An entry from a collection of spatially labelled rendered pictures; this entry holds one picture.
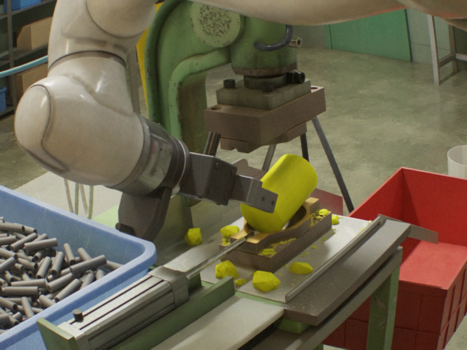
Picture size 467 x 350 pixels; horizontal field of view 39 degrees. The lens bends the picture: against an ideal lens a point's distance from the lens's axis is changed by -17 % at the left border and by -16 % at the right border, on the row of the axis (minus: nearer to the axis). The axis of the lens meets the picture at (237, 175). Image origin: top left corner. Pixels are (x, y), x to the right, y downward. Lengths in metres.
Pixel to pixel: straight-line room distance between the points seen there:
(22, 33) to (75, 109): 6.03
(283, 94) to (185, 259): 0.29
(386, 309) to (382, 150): 3.23
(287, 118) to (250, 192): 0.16
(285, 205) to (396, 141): 3.54
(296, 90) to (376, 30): 5.98
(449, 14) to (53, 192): 1.40
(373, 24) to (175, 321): 6.21
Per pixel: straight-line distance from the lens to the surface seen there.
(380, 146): 4.50
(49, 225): 1.27
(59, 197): 1.56
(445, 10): 0.26
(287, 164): 1.11
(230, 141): 1.01
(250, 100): 1.01
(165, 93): 1.16
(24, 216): 1.34
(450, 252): 2.05
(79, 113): 0.73
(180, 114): 1.13
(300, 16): 0.56
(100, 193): 1.54
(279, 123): 1.01
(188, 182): 0.88
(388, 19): 6.91
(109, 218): 1.30
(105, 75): 0.78
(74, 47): 0.80
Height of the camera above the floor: 1.51
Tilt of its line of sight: 21 degrees down
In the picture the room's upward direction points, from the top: 6 degrees counter-clockwise
